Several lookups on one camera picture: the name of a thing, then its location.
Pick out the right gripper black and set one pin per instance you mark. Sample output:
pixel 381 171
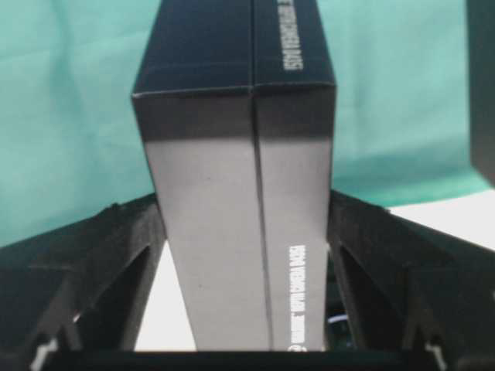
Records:
pixel 480 32

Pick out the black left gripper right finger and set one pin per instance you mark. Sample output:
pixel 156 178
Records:
pixel 409 288

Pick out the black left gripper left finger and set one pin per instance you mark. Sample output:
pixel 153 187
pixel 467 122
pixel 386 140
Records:
pixel 83 286

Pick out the black camera box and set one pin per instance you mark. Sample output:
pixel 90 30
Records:
pixel 235 105

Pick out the green table cloth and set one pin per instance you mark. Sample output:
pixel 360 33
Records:
pixel 70 145

